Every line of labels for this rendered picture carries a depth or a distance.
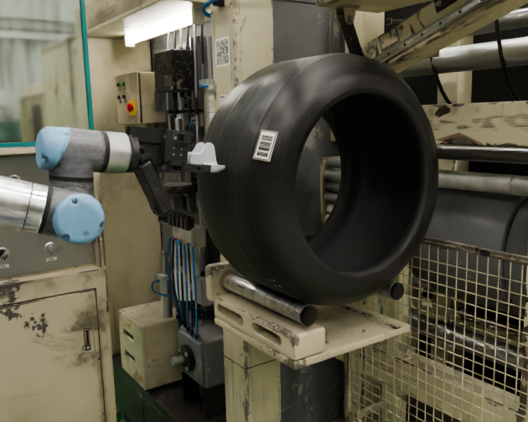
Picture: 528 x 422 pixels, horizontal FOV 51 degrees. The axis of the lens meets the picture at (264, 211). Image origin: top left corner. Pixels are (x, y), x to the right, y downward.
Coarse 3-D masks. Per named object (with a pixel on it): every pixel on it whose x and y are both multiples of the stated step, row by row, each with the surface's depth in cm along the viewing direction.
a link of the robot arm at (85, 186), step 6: (54, 180) 95; (60, 180) 95; (66, 180) 95; (72, 180) 95; (78, 180) 96; (84, 180) 96; (90, 180) 98; (54, 186) 95; (60, 186) 95; (66, 186) 95; (72, 186) 95; (78, 186) 96; (84, 186) 97; (90, 186) 98; (90, 192) 98
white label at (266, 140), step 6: (264, 132) 109; (270, 132) 108; (276, 132) 108; (258, 138) 110; (264, 138) 109; (270, 138) 108; (276, 138) 108; (258, 144) 109; (264, 144) 109; (270, 144) 108; (258, 150) 109; (264, 150) 108; (270, 150) 108; (258, 156) 109; (264, 156) 108; (270, 156) 107
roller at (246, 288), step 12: (228, 276) 148; (240, 276) 146; (228, 288) 147; (240, 288) 142; (252, 288) 138; (264, 288) 135; (252, 300) 138; (264, 300) 132; (276, 300) 129; (288, 300) 127; (288, 312) 125; (300, 312) 121; (312, 312) 122
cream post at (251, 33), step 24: (240, 0) 144; (264, 0) 148; (216, 24) 151; (240, 24) 145; (264, 24) 149; (240, 48) 146; (264, 48) 150; (216, 72) 154; (240, 72) 147; (216, 96) 156; (240, 360) 162; (264, 360) 163; (240, 384) 163; (264, 384) 164; (240, 408) 165; (264, 408) 166
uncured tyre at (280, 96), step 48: (240, 96) 122; (288, 96) 111; (336, 96) 115; (384, 96) 123; (240, 144) 113; (288, 144) 110; (384, 144) 152; (432, 144) 134; (240, 192) 112; (288, 192) 111; (384, 192) 154; (432, 192) 136; (240, 240) 117; (288, 240) 113; (336, 240) 156; (384, 240) 148; (288, 288) 119; (336, 288) 122
